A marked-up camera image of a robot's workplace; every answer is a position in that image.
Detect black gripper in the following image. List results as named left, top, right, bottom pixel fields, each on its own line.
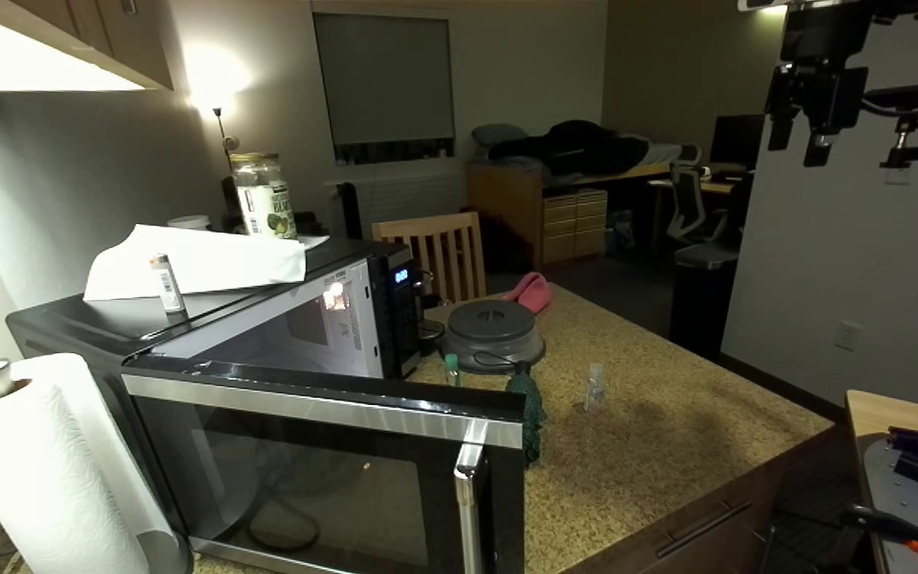
left=766, top=0, right=876, bottom=172

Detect black microwave door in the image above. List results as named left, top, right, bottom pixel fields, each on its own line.
left=119, top=355, right=533, bottom=574

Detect black microwave body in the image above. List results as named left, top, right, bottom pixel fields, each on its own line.
left=5, top=237, right=427, bottom=537

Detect black computer monitor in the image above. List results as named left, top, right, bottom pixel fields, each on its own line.
left=709, top=110, right=768, bottom=172

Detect office chair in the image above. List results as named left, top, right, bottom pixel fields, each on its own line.
left=661, top=155, right=740, bottom=271

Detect black trash bin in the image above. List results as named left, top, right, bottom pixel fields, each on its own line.
left=671, top=242, right=745, bottom=359

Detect black bags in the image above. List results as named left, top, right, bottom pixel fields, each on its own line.
left=468, top=115, right=656, bottom=180

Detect wooden desk with drawers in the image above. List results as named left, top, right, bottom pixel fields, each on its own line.
left=463, top=155, right=740, bottom=271

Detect light wooden tray table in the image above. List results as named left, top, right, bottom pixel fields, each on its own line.
left=846, top=385, right=918, bottom=574

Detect small clear bottle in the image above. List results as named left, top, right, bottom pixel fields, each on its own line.
left=581, top=359, right=611, bottom=413

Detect wooden slatted chair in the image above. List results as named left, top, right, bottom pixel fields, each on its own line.
left=370, top=206, right=490, bottom=313

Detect black orange scissors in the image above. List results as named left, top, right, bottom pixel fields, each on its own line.
left=841, top=500, right=918, bottom=563

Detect gray window blind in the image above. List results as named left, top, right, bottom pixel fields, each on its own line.
left=309, top=9, right=459, bottom=166

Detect small green bottle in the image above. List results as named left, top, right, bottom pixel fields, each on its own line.
left=436, top=349, right=465, bottom=390

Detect black bottle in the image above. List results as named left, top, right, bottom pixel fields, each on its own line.
left=336, top=178, right=367, bottom=242

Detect glass jar with lid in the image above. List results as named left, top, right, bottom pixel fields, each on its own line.
left=227, top=151, right=299, bottom=242

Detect slim desk lamp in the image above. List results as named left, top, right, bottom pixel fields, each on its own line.
left=206, top=99, right=243, bottom=166

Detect small slim tube bottle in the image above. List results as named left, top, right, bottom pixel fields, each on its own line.
left=147, top=247, right=188, bottom=319

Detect white paper towel roll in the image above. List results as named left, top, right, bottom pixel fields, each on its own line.
left=0, top=349, right=181, bottom=574

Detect white wall outlet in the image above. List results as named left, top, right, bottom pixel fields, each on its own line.
left=833, top=317, right=868, bottom=357

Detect wooden wall cabinets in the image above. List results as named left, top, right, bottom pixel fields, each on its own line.
left=0, top=0, right=174, bottom=94

